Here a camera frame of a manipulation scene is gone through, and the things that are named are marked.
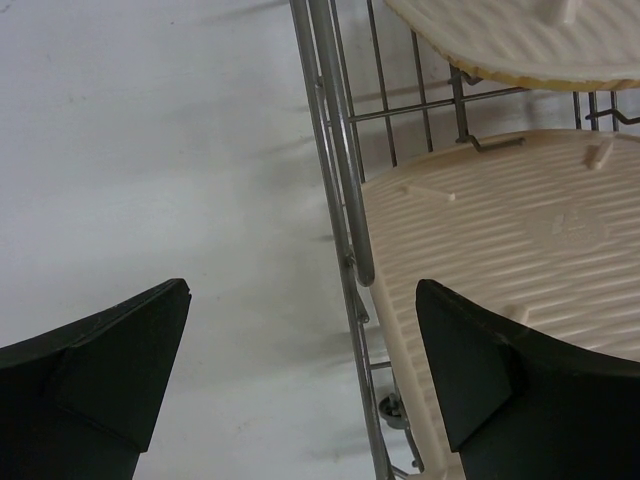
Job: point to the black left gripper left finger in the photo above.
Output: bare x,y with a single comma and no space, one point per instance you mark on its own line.
82,401

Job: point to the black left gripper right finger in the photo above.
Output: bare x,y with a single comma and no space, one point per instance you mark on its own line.
520,404

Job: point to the yellow square woven plate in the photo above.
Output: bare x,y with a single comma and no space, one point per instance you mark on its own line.
545,233

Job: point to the orange oval woven plate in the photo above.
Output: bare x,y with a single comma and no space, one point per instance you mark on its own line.
580,46

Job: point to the grey wire dish rack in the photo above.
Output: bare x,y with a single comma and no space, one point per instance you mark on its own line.
488,114

